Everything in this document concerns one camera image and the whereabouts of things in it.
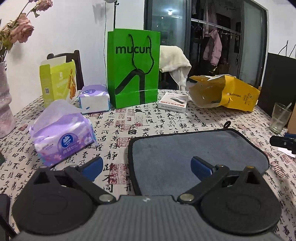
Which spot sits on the pink ceramic vase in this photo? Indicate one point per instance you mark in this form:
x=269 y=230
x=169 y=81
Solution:
x=7 y=120

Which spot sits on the purple tissue pack front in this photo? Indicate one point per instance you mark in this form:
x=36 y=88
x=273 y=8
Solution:
x=60 y=131

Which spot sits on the yellow-green snack box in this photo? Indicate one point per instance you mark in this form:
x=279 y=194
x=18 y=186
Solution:
x=58 y=80

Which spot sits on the studio light on stand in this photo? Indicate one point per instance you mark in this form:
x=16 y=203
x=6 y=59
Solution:
x=115 y=4

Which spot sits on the cream cloth on chair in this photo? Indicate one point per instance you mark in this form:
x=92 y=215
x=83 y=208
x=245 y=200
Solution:
x=173 y=60

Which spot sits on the calligraphy print tablecloth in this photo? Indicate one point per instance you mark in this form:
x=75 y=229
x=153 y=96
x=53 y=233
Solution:
x=115 y=128

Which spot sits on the grey towel black trim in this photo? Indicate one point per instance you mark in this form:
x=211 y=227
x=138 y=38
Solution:
x=161 y=164

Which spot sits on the black sliding glass door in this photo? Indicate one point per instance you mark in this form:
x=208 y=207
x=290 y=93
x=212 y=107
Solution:
x=242 y=56

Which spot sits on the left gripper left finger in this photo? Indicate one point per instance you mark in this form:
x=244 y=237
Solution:
x=83 y=176

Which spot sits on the green paper shopping bag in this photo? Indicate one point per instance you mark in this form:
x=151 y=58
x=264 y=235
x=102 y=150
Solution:
x=132 y=67

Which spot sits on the black chair right side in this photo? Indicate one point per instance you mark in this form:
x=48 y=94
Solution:
x=279 y=83

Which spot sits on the small white red box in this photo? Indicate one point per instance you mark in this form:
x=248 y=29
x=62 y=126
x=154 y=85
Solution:
x=173 y=101

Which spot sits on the yellow paper bag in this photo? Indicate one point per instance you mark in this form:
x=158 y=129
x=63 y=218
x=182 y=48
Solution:
x=223 y=90

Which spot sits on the clear drinking glass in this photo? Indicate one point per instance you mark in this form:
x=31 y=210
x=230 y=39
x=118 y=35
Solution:
x=280 y=117

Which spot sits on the metal clothes rail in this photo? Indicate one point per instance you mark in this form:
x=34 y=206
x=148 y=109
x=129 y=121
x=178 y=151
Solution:
x=216 y=26

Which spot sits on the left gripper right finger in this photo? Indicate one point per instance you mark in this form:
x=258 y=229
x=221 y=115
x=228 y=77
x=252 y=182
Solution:
x=210 y=176

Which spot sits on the dried pink roses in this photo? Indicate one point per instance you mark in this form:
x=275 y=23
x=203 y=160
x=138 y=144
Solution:
x=20 y=29

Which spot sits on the pink jacket on rack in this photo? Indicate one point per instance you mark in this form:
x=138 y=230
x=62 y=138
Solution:
x=213 y=49

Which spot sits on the dark wooden chair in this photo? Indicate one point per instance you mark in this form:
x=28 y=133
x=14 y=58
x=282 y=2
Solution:
x=75 y=56

